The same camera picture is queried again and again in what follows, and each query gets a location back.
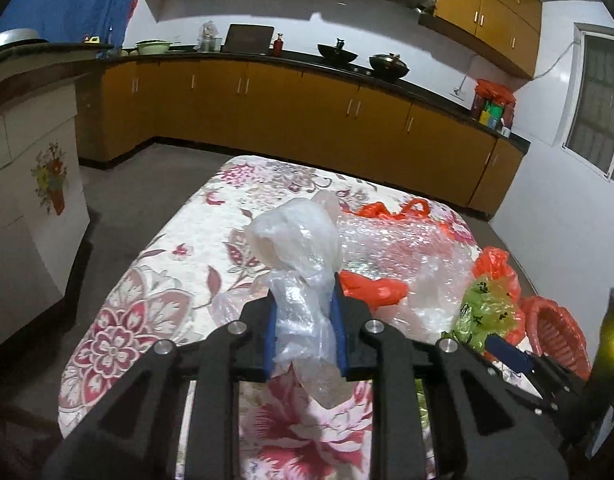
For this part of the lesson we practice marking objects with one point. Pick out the red bottle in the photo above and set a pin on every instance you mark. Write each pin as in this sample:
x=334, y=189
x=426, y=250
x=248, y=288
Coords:
x=278, y=46

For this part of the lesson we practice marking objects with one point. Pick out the black wok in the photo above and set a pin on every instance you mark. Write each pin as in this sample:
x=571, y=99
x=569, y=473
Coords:
x=337, y=52

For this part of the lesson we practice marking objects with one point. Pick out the clear plastic bag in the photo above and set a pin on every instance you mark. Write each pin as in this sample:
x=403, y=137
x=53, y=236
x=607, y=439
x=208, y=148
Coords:
x=297, y=240

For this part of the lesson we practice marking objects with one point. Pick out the clear bag on jars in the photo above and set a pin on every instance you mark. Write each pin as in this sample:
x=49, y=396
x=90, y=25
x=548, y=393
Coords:
x=208, y=35

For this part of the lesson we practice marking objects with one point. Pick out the small yellow item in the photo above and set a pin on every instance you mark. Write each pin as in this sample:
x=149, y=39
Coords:
x=92, y=38

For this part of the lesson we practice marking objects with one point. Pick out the white cabinet with flower sticker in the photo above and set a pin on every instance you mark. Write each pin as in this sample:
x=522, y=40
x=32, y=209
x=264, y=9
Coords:
x=32, y=160

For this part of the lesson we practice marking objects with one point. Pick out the window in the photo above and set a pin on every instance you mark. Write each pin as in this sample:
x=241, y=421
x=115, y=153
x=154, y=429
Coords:
x=597, y=100

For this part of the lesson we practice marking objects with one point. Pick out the blue hanging cloth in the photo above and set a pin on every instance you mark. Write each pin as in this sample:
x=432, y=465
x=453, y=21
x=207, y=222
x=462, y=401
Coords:
x=72, y=0

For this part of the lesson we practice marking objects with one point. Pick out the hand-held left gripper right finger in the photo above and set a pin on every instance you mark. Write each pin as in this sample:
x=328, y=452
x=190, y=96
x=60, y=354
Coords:
x=339, y=332

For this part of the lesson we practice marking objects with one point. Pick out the yellow lower kitchen cabinets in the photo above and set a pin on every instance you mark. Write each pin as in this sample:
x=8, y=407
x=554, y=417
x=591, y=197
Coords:
x=287, y=110

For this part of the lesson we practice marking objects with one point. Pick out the metal basin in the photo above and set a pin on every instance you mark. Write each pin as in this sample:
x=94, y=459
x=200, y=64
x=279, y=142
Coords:
x=12, y=40

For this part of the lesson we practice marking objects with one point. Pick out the bubble wrap sheet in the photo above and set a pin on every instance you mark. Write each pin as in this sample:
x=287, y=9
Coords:
x=402, y=245

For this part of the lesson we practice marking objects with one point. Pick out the floral tablecloth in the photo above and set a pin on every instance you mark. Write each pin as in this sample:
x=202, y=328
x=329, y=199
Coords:
x=152, y=310

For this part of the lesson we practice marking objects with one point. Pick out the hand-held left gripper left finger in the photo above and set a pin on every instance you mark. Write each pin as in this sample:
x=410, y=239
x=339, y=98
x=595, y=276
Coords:
x=269, y=332

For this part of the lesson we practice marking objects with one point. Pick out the red basket with orange liner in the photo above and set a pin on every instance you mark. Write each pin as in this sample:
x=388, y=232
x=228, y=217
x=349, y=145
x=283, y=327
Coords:
x=557, y=330

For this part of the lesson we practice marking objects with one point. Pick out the green basin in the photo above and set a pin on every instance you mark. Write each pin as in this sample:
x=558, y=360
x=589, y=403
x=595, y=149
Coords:
x=154, y=48

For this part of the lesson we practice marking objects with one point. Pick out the orange bag with bottles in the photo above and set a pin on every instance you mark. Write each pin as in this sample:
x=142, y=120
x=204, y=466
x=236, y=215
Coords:
x=494, y=92

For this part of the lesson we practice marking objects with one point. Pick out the stepped yellow upper cabinet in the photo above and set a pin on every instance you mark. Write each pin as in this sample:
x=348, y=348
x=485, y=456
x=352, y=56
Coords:
x=487, y=5

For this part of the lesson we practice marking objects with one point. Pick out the small orange plastic bag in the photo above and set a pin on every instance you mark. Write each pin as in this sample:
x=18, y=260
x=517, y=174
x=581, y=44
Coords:
x=374, y=287

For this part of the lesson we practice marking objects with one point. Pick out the lime green printed plastic bag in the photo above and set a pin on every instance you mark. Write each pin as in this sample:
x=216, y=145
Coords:
x=482, y=310

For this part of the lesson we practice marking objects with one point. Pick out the black pot with lid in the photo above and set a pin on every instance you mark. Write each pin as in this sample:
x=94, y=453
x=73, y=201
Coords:
x=388, y=66

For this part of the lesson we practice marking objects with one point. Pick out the large orange plastic bag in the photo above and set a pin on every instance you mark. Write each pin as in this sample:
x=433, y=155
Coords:
x=412, y=207

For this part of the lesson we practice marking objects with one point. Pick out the green container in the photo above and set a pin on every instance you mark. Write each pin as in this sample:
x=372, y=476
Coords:
x=496, y=112

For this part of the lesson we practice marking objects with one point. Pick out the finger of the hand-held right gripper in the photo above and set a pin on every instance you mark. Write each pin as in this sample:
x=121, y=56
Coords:
x=507, y=349
x=557, y=385

